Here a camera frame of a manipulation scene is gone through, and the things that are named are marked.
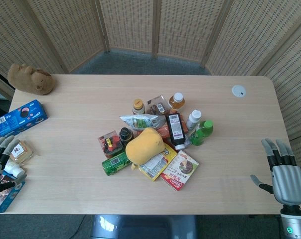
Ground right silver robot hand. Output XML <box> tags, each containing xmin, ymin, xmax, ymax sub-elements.
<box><xmin>250</xmin><ymin>138</ymin><xmax>301</xmax><ymax>206</ymax></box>

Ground small white plastic bottle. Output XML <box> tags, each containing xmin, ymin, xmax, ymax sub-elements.
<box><xmin>3</xmin><ymin>160</ymin><xmax>25</xmax><ymax>178</ymax></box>

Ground blue brown snack box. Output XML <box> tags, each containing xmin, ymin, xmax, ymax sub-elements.
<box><xmin>0</xmin><ymin>173</ymin><xmax>26</xmax><ymax>214</ymax></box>

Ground clear packet beige biscuits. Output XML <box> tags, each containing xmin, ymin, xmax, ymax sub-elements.
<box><xmin>10</xmin><ymin>139</ymin><xmax>34</xmax><ymax>164</ymax></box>

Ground blue cookie box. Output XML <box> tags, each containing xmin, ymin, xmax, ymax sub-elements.
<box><xmin>0</xmin><ymin>99</ymin><xmax>49</xmax><ymax>137</ymax></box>

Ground green drink bottle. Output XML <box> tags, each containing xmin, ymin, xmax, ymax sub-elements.
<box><xmin>190</xmin><ymin>119</ymin><xmax>214</xmax><ymax>147</ymax></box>

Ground brown plush animal toy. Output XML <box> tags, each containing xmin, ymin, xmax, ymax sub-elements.
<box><xmin>7</xmin><ymin>63</ymin><xmax>54</xmax><ymax>96</ymax></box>

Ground white round table grommet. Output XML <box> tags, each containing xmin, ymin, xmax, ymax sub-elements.
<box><xmin>231</xmin><ymin>85</ymin><xmax>248</xmax><ymax>99</ymax></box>

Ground red white food packet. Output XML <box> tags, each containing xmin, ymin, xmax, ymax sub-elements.
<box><xmin>160</xmin><ymin>149</ymin><xmax>200</xmax><ymax>192</ymax></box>

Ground red clear toy package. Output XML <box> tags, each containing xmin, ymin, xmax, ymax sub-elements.
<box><xmin>98</xmin><ymin>129</ymin><xmax>125</xmax><ymax>159</ymax></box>

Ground green cylindrical can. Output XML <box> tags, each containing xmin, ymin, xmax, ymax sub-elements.
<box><xmin>101</xmin><ymin>151</ymin><xmax>132</xmax><ymax>177</ymax></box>

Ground dark sauce bottle white label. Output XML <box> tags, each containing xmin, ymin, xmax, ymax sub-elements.
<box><xmin>165</xmin><ymin>113</ymin><xmax>189</xmax><ymax>151</ymax></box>

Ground yellow flat snack packet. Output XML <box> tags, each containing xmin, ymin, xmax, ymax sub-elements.
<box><xmin>137</xmin><ymin>142</ymin><xmax>178</xmax><ymax>182</ymax></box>

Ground orange snack packet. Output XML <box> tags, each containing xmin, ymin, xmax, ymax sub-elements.
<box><xmin>154</xmin><ymin>125</ymin><xmax>171</xmax><ymax>139</ymax></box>

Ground dark jar black lid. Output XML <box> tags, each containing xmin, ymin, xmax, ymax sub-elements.
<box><xmin>118</xmin><ymin>127</ymin><xmax>135</xmax><ymax>148</ymax></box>

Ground orange juice bottle white cap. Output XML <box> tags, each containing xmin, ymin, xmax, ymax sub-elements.
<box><xmin>168</xmin><ymin>92</ymin><xmax>186</xmax><ymax>111</ymax></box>

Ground yellow plush toy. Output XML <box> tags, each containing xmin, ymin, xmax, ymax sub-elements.
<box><xmin>125</xmin><ymin>127</ymin><xmax>165</xmax><ymax>171</ymax></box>

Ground clear plastic chocolate box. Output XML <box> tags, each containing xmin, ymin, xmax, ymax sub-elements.
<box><xmin>147</xmin><ymin>94</ymin><xmax>170</xmax><ymax>116</ymax></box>

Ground silver foil snack bag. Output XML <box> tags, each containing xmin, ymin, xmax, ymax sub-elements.
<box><xmin>119</xmin><ymin>113</ymin><xmax>167</xmax><ymax>132</ymax></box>

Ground brown jar yellow lid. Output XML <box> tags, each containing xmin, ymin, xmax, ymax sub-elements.
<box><xmin>132</xmin><ymin>98</ymin><xmax>146</xmax><ymax>116</ymax></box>

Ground woven bamboo folding screen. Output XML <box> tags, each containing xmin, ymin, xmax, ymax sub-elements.
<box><xmin>0</xmin><ymin>0</ymin><xmax>301</xmax><ymax>207</ymax></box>

